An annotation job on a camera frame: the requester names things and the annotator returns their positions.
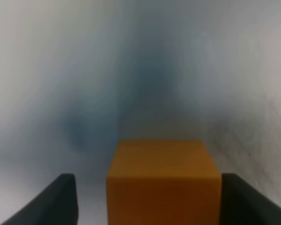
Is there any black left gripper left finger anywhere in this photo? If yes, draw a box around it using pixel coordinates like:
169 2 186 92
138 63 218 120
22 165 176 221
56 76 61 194
3 173 79 225

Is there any orange cube block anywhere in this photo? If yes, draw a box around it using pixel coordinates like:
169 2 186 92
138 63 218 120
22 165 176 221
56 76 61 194
106 140 222 225

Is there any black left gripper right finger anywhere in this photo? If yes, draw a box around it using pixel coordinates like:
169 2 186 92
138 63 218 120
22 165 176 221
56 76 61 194
220 173 281 225

